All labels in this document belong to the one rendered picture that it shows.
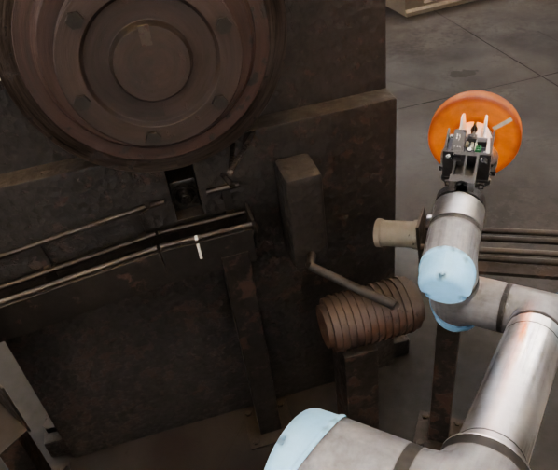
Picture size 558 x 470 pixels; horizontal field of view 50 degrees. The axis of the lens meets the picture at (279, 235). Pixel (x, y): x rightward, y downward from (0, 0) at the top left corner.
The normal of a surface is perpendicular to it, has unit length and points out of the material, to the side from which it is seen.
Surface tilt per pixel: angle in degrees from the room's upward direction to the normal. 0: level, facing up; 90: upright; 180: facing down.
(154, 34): 90
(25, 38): 90
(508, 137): 88
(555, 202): 0
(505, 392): 15
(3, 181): 0
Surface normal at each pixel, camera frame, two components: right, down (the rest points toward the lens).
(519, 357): -0.13, -0.91
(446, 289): -0.31, 0.79
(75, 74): 0.25, 0.57
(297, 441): -0.29, -0.69
